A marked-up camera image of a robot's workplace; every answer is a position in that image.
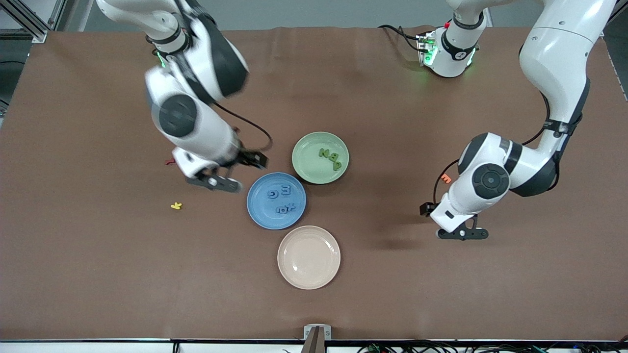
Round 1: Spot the brown table cover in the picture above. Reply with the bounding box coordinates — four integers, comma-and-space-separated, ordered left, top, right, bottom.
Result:
0, 25, 628, 341

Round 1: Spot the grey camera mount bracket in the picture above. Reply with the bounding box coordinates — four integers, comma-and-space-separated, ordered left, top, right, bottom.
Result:
304, 325, 332, 353

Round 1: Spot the white table edge rail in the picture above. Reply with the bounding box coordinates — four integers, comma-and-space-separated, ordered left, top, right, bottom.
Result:
0, 338, 628, 353

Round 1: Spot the beige round plate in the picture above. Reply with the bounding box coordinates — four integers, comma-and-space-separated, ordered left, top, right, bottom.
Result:
277, 225, 341, 290

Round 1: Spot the blue round plate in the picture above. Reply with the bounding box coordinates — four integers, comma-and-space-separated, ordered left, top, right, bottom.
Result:
246, 172, 307, 230

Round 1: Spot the green round plate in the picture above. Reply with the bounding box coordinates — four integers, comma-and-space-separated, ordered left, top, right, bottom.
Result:
291, 131, 350, 185

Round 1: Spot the aluminium frame profile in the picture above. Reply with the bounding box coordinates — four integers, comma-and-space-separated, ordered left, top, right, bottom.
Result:
0, 0, 67, 44

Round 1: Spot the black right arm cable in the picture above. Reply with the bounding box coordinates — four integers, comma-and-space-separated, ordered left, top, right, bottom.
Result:
213, 101, 273, 152

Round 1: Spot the black cable bundle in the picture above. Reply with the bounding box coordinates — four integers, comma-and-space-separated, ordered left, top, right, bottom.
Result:
357, 340, 628, 353

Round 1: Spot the black left arm base cable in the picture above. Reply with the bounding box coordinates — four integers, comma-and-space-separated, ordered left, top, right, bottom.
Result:
378, 24, 423, 52

